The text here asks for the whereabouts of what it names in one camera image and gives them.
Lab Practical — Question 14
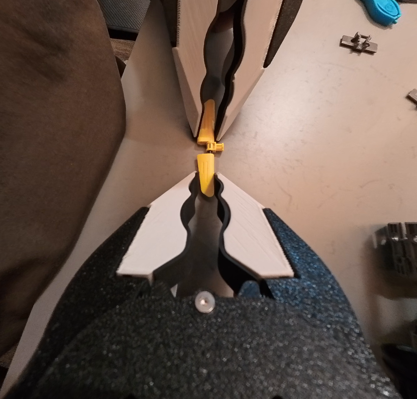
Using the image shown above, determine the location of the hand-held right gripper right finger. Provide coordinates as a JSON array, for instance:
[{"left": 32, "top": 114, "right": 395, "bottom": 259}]
[{"left": 214, "top": 172, "right": 294, "bottom": 287}]

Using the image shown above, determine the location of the yellow toy panel piece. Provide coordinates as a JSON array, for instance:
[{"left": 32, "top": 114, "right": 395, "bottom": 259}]
[{"left": 196, "top": 154, "right": 216, "bottom": 198}]

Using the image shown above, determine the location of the blue plastic brick separator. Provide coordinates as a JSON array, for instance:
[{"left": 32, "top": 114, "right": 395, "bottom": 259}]
[{"left": 345, "top": 0, "right": 402, "bottom": 27}]

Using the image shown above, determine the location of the black yellow toy tracked vehicle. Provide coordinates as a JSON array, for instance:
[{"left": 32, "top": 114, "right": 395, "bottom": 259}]
[{"left": 374, "top": 222, "right": 417, "bottom": 393}]

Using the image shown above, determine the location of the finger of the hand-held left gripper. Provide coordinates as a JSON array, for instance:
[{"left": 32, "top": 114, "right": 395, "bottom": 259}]
[
  {"left": 215, "top": 0, "right": 285, "bottom": 140},
  {"left": 172, "top": 0, "right": 220, "bottom": 138}
]

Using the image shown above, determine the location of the yellow toy blade with pin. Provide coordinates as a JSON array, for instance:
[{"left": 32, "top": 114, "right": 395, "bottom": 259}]
[{"left": 196, "top": 100, "right": 226, "bottom": 156}]

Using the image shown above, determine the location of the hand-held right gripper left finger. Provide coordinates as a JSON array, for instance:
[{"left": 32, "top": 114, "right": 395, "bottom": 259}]
[{"left": 116, "top": 172, "right": 199, "bottom": 286}]

